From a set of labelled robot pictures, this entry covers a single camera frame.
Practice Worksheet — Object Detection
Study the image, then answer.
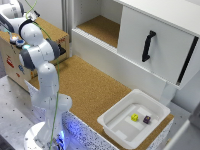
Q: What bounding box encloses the yellow block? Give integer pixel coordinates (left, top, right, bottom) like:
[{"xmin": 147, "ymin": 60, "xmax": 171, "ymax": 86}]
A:
[{"xmin": 130, "ymin": 113, "xmax": 140, "ymax": 122}]

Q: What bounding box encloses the white plastic box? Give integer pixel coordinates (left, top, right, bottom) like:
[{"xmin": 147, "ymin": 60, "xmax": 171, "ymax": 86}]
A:
[{"xmin": 96, "ymin": 88, "xmax": 172, "ymax": 150}]

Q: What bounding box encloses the green button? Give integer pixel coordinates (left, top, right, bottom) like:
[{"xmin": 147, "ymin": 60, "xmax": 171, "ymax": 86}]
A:
[{"xmin": 21, "ymin": 43, "xmax": 32, "ymax": 51}]

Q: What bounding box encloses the white cabinet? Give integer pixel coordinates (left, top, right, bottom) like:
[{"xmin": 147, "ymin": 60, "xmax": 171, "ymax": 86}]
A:
[{"xmin": 71, "ymin": 0, "xmax": 200, "ymax": 105}]

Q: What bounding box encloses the black door handle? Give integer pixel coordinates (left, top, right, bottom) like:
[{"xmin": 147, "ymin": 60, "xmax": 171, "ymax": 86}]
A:
[{"xmin": 141, "ymin": 30, "xmax": 157, "ymax": 63}]

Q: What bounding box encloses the purple block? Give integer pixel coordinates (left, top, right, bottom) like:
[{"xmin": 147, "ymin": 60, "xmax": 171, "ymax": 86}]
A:
[{"xmin": 142, "ymin": 115, "xmax": 152, "ymax": 125}]

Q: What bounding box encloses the white sliding door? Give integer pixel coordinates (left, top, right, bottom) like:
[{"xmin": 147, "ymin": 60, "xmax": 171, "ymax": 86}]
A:
[{"xmin": 116, "ymin": 5, "xmax": 198, "ymax": 86}]

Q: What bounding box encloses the green cable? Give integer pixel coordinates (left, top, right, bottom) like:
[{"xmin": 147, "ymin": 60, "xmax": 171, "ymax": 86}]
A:
[{"xmin": 24, "ymin": 0, "xmax": 63, "ymax": 148}]

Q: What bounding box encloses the blue button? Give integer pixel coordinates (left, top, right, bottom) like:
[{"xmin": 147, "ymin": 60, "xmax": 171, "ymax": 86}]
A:
[{"xmin": 16, "ymin": 39, "xmax": 26, "ymax": 48}]

